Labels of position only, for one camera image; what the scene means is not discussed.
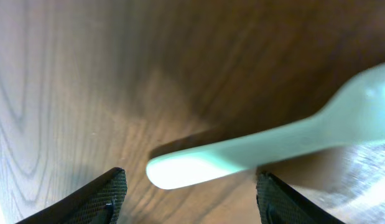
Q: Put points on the pale green plastic fork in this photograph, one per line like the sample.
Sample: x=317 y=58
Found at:
x=355 y=115

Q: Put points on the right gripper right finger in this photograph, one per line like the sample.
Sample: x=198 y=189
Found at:
x=279 y=203

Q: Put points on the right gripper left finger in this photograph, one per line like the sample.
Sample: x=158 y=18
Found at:
x=99 y=201

